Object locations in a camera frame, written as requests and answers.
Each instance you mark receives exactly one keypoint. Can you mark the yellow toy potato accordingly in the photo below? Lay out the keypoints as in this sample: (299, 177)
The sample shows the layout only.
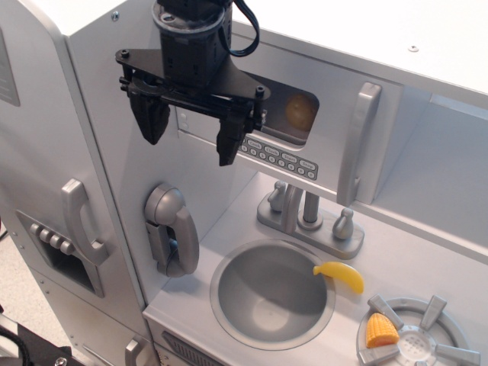
(300, 112)

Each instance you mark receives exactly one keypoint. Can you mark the silver stove burner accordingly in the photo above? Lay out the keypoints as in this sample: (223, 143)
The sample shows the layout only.
(427, 334)

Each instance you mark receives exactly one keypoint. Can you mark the silver fridge door handle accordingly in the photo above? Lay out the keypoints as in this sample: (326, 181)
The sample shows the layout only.
(74, 198)

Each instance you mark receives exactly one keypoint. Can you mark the grey oven vent panel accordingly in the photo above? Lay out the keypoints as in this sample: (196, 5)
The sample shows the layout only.
(187, 352)

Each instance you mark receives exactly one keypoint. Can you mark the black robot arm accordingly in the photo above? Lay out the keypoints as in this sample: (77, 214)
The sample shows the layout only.
(187, 5)

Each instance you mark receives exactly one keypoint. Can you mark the yellow toy corn cob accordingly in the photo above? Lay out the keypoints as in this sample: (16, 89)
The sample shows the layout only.
(380, 331)

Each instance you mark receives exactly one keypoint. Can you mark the black base with screw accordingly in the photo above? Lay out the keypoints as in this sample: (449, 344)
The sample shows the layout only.
(21, 346)

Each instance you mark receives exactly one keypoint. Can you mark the yellow toy banana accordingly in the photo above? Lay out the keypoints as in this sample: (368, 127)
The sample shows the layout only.
(342, 272)

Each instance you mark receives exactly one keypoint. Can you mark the grey ice dispenser panel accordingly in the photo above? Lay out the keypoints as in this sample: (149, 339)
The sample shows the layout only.
(60, 254)

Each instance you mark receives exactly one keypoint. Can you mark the grey microwave door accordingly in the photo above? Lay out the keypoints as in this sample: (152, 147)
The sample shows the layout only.
(327, 126)

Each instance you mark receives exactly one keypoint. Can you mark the silver toy telephone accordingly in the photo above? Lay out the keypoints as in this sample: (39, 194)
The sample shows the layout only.
(172, 234)

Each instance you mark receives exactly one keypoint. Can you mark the silver toy faucet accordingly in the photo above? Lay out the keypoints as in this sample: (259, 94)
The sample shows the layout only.
(296, 212)

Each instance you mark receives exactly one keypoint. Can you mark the silver lower door handle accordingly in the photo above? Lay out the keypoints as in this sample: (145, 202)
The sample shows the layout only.
(136, 353)

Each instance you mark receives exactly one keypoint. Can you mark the silver round sink bowl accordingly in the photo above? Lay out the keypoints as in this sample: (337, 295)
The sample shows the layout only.
(265, 295)

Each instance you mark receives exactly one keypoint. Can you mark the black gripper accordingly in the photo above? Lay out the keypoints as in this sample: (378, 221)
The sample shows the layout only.
(193, 69)

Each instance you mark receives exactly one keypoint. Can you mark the grey fridge label plate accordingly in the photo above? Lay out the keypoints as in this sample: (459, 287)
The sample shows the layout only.
(9, 92)

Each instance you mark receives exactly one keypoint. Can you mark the grey toy kitchen cabinet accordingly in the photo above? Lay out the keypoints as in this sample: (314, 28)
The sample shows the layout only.
(425, 233)

